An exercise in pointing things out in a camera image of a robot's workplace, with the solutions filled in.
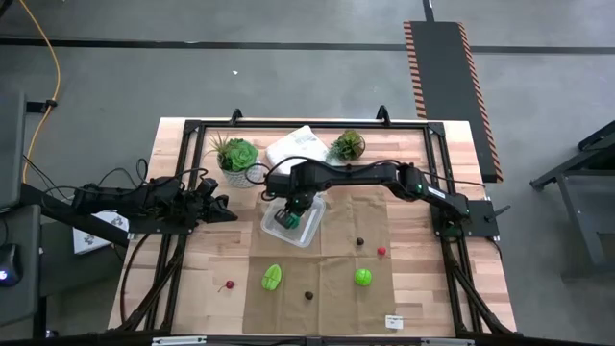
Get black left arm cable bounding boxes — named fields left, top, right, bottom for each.
left=98, top=157, right=150, bottom=189

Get yellow cable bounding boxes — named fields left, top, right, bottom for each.
left=17, top=0, right=62, bottom=184

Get small plant in dark pot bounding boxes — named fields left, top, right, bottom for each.
left=325, top=129, right=366, bottom=163

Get dark grey desk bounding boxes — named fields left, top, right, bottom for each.
left=0, top=204, right=42, bottom=328

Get clear plastic tupperware container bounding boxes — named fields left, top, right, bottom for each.
left=259, top=191, right=327, bottom=249

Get black computer mouse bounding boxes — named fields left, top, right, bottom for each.
left=0, top=243, right=23, bottom=288

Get succulent in white patterned pot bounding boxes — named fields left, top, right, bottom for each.
left=204, top=132, right=263, bottom=189

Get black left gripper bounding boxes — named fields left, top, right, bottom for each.
left=191, top=177, right=239, bottom=225

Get light green toy star fruit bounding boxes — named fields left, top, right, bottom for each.
left=261, top=263, right=283, bottom=292

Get grey monitor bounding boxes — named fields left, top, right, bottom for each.
left=0, top=90, right=28, bottom=210

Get silver metal bracket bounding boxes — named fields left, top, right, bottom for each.
left=151, top=335, right=208, bottom=346
left=421, top=338, right=476, bottom=346

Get black metal beam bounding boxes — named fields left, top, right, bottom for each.
left=18, top=184, right=131, bottom=247

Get white folded towel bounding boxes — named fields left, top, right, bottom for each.
left=264, top=125, right=332, bottom=177

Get black cable bracket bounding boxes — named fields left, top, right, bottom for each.
left=26, top=99, right=59, bottom=114

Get tan cloth mat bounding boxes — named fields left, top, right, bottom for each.
left=241, top=191, right=398, bottom=336

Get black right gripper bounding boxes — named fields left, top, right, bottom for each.
left=273, top=189, right=316, bottom=228

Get black aluminium table frame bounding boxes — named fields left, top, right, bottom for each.
left=108, top=105, right=518, bottom=346

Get white cardboard box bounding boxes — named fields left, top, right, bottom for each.
left=71, top=210, right=130, bottom=256

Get black floor mat striped edges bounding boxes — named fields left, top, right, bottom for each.
left=403, top=20, right=504, bottom=184

